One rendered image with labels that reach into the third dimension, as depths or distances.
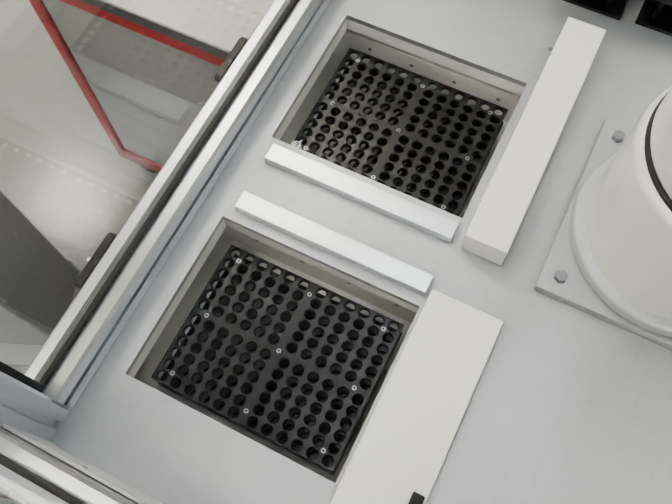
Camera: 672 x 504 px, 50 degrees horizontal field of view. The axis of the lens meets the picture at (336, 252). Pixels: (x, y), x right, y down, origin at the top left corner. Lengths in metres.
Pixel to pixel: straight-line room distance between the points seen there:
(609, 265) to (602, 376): 0.11
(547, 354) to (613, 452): 0.11
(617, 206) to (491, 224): 0.13
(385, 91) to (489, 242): 0.28
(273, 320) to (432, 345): 0.18
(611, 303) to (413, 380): 0.22
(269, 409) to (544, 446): 0.28
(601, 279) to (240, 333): 0.39
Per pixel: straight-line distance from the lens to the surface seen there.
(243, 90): 0.85
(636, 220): 0.70
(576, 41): 0.93
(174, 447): 0.76
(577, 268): 0.81
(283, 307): 0.82
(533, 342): 0.78
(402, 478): 0.73
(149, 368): 0.90
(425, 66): 1.00
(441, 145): 0.92
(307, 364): 0.80
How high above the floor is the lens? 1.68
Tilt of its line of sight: 67 degrees down
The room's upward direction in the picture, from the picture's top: 3 degrees counter-clockwise
